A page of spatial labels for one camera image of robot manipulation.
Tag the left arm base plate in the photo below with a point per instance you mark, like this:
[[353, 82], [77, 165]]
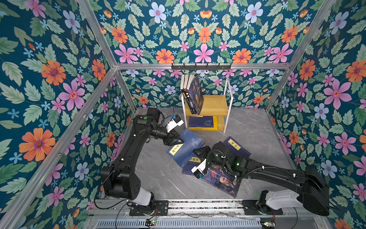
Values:
[[155, 208]]

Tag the black hook rail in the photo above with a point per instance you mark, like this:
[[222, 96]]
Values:
[[194, 67]]

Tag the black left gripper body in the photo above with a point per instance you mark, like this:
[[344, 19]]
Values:
[[167, 140]]

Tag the white wooden book shelf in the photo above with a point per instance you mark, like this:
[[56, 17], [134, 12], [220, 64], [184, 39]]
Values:
[[214, 105]]

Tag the small dark blue book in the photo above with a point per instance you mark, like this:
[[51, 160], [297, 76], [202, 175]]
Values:
[[235, 148]]

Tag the black book on shelf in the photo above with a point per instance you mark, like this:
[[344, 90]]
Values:
[[183, 82]]

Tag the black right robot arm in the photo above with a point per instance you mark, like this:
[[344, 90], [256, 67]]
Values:
[[311, 187]]

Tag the blue book in middle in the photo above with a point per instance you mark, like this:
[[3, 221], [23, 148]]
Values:
[[192, 162]]

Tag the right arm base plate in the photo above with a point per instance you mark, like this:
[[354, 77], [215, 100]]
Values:
[[257, 207]]

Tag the aluminium mounting rail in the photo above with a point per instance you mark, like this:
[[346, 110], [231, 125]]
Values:
[[193, 208]]

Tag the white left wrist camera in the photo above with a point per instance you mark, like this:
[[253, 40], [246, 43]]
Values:
[[176, 121]]

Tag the black wolf cover book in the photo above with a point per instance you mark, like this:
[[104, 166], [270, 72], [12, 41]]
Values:
[[188, 98]]

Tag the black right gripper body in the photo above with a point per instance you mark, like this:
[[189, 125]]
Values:
[[203, 156]]

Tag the blue book yellow label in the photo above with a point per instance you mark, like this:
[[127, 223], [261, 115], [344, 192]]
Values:
[[182, 153], [201, 121]]

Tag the dark book orange calligraphy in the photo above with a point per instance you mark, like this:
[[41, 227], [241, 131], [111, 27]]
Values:
[[194, 90]]

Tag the dark patterned book bottom right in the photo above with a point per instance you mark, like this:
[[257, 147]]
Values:
[[217, 178]]

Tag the yellow cartoon cover book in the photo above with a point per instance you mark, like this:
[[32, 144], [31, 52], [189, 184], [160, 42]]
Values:
[[219, 125]]

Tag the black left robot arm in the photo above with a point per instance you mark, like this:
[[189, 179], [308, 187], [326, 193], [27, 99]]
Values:
[[120, 179]]

